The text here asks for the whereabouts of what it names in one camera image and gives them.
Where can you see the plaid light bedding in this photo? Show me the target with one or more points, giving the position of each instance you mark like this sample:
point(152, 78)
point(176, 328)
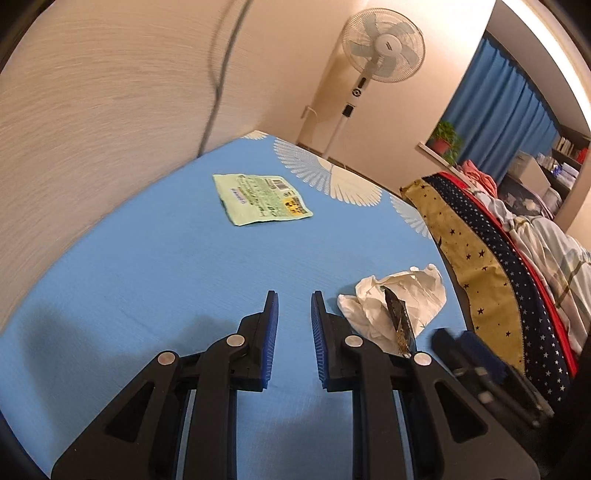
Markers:
point(554, 258)

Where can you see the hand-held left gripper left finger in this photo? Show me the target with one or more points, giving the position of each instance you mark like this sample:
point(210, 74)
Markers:
point(271, 337)

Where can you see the blue patterned mat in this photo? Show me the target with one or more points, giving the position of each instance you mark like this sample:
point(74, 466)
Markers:
point(138, 258)

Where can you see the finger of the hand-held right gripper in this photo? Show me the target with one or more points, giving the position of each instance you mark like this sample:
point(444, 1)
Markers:
point(485, 355)
point(448, 346)

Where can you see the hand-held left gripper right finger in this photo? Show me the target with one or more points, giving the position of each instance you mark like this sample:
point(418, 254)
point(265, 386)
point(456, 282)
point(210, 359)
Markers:
point(318, 341)

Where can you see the potted green plant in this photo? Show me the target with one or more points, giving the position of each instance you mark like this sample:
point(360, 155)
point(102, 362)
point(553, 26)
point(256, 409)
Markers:
point(445, 136)

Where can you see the white and black wrapper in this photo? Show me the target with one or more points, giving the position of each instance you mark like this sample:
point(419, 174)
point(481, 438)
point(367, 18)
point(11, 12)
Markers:
point(415, 295)

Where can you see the white box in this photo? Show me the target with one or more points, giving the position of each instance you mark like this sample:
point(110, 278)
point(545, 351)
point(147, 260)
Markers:
point(531, 170)

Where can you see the white standing fan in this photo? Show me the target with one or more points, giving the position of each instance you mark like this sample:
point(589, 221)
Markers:
point(383, 46)

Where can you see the navy star print cloth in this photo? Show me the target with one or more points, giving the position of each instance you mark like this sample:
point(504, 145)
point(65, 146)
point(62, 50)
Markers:
point(531, 314)

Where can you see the dark storage shelf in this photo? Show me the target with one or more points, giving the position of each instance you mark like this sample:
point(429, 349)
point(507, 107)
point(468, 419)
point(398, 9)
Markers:
point(570, 159)

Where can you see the pink cloth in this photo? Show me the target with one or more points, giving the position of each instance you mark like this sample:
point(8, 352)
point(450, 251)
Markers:
point(480, 177)

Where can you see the blue curtain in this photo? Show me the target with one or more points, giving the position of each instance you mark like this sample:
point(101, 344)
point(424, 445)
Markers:
point(498, 115)

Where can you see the red cloth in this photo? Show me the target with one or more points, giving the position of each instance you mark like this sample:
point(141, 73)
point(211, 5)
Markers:
point(508, 235)

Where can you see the yellow star print cloth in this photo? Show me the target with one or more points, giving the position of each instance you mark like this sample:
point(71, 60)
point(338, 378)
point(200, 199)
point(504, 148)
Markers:
point(471, 263)

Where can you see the green printed packet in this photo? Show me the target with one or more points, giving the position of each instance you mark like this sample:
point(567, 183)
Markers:
point(254, 198)

